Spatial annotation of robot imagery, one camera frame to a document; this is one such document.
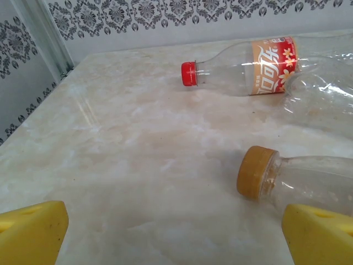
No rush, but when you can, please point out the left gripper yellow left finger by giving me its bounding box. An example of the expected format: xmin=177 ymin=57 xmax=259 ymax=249
xmin=0 ymin=200 xmax=69 ymax=265

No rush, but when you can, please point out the large clear cola bottle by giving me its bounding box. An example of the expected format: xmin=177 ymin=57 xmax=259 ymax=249
xmin=278 ymin=29 xmax=353 ymax=144

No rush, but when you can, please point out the orange NFC label bottle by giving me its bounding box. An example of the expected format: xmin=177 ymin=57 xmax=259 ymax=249
xmin=236 ymin=145 xmax=353 ymax=219

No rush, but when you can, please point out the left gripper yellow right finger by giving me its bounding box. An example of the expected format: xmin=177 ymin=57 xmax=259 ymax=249
xmin=281 ymin=203 xmax=353 ymax=265

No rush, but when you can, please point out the aluminium frame post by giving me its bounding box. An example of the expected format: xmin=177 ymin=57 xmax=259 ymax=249
xmin=13 ymin=0 xmax=76 ymax=81

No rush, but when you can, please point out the clear bottle gold flower label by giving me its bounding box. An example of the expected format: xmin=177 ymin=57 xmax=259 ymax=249
xmin=180 ymin=35 xmax=304 ymax=97

